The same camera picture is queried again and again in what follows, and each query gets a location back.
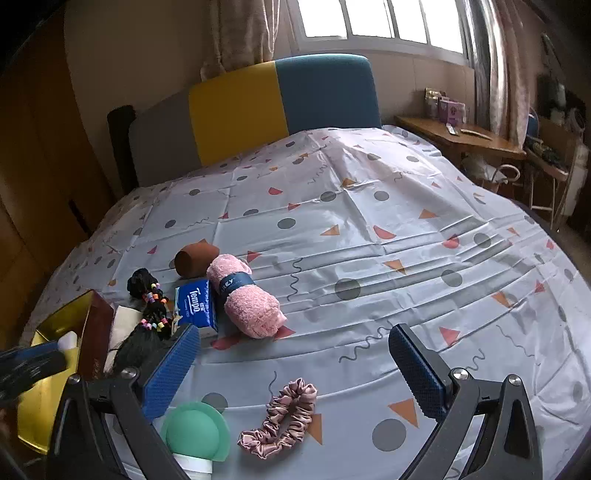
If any pink towel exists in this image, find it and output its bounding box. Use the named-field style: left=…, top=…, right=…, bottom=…
left=205, top=254, right=287, bottom=340

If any wooden wardrobe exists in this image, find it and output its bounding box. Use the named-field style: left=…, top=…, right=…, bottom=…
left=0, top=9, right=116, bottom=342

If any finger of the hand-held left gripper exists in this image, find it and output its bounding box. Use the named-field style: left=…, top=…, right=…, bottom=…
left=0, top=340, right=68, bottom=401

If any white cloth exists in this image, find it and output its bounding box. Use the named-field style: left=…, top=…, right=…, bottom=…
left=104, top=305, right=146, bottom=374

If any pink satin scrunchie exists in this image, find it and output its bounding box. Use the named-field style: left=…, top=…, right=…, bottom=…
left=238, top=377, right=319, bottom=460

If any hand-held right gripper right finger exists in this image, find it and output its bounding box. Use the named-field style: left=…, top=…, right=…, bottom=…
left=389, top=323, right=544, bottom=480

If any green silicone squeeze bottle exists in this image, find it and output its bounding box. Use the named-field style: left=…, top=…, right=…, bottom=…
left=161, top=401, right=230, bottom=476

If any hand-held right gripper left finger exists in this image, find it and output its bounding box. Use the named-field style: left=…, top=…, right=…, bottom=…
left=46, top=323, right=201, bottom=480

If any window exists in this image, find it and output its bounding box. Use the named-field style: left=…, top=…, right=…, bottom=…
left=295, top=0, right=472, bottom=58

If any small dark box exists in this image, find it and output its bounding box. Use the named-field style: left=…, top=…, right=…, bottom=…
left=174, top=278, right=220, bottom=340

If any white metal chair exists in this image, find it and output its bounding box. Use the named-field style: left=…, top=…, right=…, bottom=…
left=462, top=154, right=522, bottom=195

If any grey yellow blue chair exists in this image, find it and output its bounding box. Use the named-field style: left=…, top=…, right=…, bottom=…
left=127, top=54, right=383, bottom=188

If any wooden desk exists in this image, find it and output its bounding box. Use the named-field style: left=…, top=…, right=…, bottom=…
left=394, top=115, right=527, bottom=162

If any beige patterned curtain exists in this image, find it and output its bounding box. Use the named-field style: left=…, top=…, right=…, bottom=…
left=462, top=0, right=541, bottom=144
left=201, top=0, right=301, bottom=79

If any black hairpiece with coloured beads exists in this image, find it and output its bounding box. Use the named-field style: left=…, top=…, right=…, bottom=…
left=113, top=268, right=178, bottom=376

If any gold metal tray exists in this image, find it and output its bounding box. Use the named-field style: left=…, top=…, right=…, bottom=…
left=16, top=290, right=116, bottom=455

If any metal leg side table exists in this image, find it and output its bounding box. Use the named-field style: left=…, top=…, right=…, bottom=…
left=524, top=148, right=573, bottom=232

